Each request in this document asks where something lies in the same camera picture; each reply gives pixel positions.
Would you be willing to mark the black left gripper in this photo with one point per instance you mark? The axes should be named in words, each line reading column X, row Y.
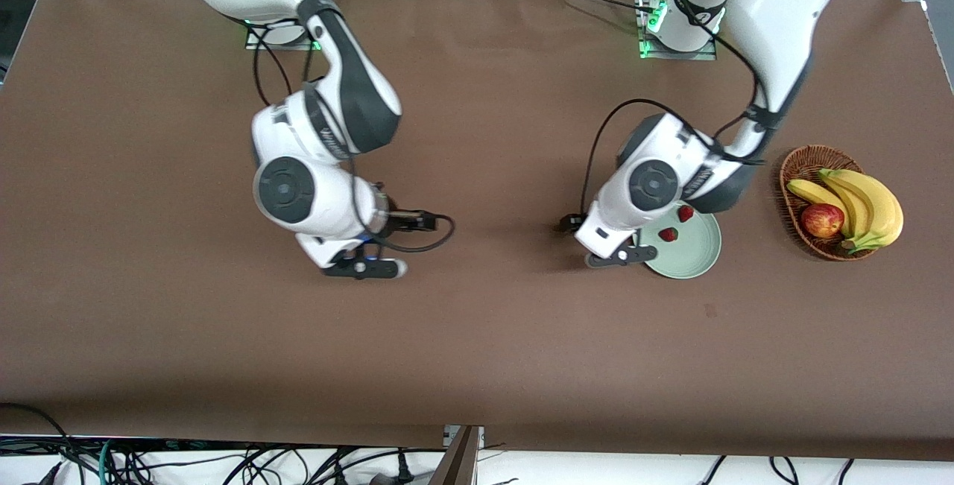
column 572, row 223

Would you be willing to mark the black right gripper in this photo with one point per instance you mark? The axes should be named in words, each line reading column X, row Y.
column 407, row 221

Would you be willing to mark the red strawberry with green leaves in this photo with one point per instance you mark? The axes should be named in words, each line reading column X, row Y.
column 668, row 235

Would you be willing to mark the red strawberry with small stem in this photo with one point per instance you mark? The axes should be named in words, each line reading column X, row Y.
column 686, row 214

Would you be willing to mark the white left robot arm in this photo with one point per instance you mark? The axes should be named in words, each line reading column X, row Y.
column 782, row 8

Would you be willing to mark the pale green round plate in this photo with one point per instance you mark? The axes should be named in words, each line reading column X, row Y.
column 693, row 250

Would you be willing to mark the brown table cover cloth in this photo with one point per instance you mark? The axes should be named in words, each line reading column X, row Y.
column 477, row 321

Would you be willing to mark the red apple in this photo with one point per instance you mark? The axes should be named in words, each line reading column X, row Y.
column 822, row 220

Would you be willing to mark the brown wicker basket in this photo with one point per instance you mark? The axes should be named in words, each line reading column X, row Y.
column 809, row 161

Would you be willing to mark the black power plug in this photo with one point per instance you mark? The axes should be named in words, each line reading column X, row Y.
column 405, row 470

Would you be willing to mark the yellow banana bunch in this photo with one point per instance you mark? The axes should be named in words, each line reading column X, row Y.
column 879, row 209

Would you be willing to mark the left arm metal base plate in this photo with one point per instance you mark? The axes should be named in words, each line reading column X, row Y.
column 708, row 54

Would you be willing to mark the camera mount post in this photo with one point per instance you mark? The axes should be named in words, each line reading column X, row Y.
column 458, row 463

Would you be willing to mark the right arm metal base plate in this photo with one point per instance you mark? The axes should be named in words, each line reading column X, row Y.
column 252, row 42

